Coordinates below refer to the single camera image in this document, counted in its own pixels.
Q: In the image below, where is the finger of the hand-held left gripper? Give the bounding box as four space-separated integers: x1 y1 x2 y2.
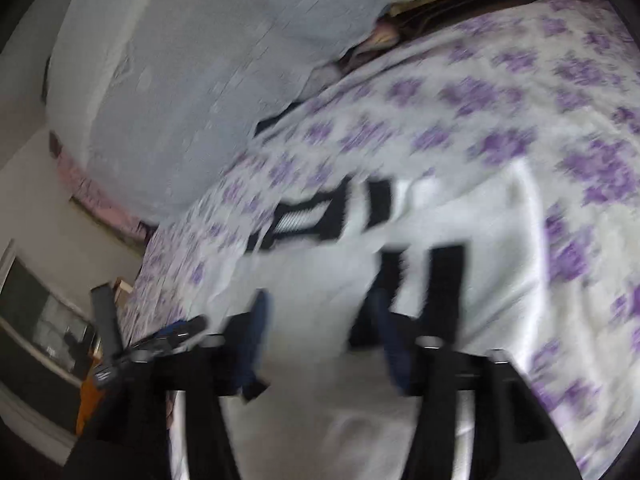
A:
145 314 210 349

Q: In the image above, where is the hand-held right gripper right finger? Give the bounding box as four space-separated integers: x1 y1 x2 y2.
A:
349 287 584 480

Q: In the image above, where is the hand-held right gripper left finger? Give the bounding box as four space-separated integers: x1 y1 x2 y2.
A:
67 290 274 480

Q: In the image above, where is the white V-neck sweater navy trim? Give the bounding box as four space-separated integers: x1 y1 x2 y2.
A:
205 160 551 480

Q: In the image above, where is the orange garment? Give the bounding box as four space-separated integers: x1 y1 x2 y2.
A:
75 364 109 437

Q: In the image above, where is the pink floral cloth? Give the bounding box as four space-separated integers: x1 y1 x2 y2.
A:
49 130 157 247

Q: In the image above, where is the white lace cover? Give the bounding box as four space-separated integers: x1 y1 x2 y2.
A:
47 0 481 226

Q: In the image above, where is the purple floral bedsheet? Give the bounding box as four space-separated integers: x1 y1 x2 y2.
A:
117 0 640 480

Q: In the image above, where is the pile of folded blankets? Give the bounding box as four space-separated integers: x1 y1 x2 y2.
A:
340 0 572 68

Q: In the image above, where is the aluminium frame window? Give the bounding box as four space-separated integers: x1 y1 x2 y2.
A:
0 242 101 388

